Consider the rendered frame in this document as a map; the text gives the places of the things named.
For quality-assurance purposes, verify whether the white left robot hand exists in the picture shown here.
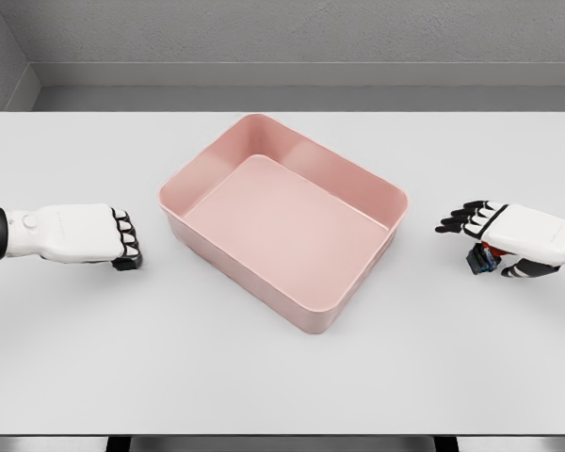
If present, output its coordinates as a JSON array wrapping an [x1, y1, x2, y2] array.
[[51, 202, 145, 273]]

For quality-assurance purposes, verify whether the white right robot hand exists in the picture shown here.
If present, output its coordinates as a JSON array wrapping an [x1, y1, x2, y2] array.
[[434, 201, 562, 280]]

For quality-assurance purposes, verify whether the pink rectangular plastic basket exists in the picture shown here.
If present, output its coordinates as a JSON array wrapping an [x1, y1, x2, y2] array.
[[157, 113, 412, 335]]

